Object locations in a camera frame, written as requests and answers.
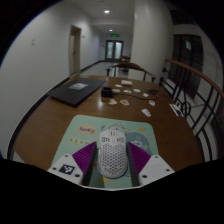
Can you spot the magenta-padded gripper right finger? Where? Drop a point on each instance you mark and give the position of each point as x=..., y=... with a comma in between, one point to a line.
x=156, y=168

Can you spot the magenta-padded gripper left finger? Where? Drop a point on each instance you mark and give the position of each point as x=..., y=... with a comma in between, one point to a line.
x=65, y=166

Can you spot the white perforated computer mouse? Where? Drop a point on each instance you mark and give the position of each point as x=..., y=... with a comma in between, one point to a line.
x=112, y=155

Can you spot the mint green printed mouse pad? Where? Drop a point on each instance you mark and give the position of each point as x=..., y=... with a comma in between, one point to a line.
x=83, y=133

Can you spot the white paper sheet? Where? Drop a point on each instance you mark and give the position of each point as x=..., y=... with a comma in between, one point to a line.
x=176, y=109

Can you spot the small red white sticker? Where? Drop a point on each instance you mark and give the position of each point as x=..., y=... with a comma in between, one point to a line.
x=152, y=102

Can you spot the small orange sticker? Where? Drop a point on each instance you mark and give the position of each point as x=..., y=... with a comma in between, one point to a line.
x=124, y=102

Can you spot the black closed laptop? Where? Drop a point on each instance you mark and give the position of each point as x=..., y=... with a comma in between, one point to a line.
x=75, y=91

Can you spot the small beige sticker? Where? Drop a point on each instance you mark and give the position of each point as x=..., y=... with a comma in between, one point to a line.
x=112, y=102

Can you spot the small black box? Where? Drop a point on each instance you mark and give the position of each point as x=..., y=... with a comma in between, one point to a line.
x=106, y=92

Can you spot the small flat white box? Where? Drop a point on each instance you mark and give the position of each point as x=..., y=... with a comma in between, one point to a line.
x=126, y=82

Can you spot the black railing with wooden handrail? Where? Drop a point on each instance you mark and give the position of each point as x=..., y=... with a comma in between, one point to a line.
x=196, y=74

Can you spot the wooden armchair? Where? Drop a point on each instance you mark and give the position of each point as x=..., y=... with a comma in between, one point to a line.
x=131, y=65

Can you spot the dark window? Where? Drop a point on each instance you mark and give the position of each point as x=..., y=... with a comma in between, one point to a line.
x=188, y=63

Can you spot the white side door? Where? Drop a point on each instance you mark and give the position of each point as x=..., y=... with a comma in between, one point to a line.
x=75, y=50

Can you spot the glazed double door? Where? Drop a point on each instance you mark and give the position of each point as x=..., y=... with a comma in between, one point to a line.
x=114, y=50

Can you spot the green exit sign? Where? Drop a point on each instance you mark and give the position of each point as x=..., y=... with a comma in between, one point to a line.
x=115, y=35

